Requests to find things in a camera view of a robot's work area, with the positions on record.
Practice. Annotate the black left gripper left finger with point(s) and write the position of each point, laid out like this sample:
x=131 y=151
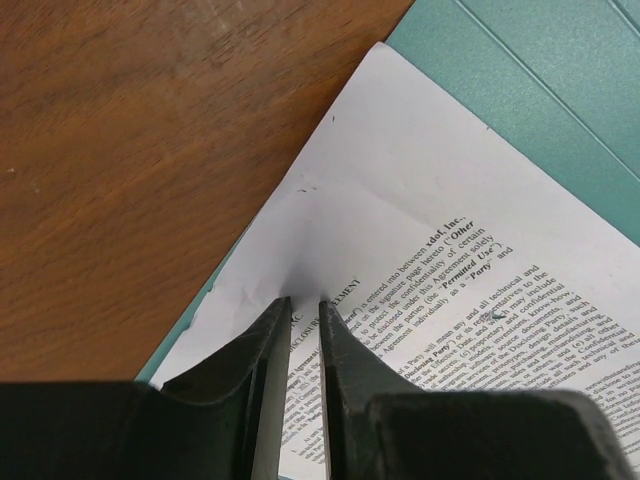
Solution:
x=221 y=419

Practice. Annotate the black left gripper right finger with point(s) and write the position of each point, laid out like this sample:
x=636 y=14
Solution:
x=378 y=425

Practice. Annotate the printed paper sheet top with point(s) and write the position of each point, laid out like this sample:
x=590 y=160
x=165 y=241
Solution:
x=446 y=251

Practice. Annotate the teal file folder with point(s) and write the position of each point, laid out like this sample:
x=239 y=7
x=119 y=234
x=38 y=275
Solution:
x=557 y=80

